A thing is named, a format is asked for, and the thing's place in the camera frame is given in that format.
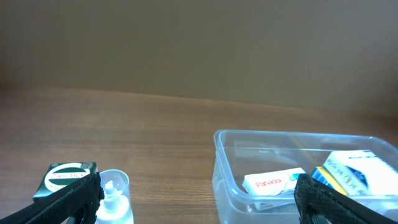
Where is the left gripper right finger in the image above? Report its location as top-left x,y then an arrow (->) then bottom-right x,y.
294,174 -> 397,224

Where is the white Panadol box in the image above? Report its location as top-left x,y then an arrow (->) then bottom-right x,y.
243,168 -> 306,196

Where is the yellow blue lozenge box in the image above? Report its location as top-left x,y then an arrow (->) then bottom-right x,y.
311,166 -> 348,195

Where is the white plaster box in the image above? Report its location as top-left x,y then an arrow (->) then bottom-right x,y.
323,150 -> 397,195

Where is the white spray bottle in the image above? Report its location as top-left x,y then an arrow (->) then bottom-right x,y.
95,169 -> 134,224

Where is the clear plastic container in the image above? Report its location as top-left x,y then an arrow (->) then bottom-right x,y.
212,129 -> 397,224

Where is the green Zam-Buk ointment box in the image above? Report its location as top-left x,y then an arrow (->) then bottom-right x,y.
32,162 -> 98,202

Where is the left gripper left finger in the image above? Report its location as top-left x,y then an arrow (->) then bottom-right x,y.
1,172 -> 104,224

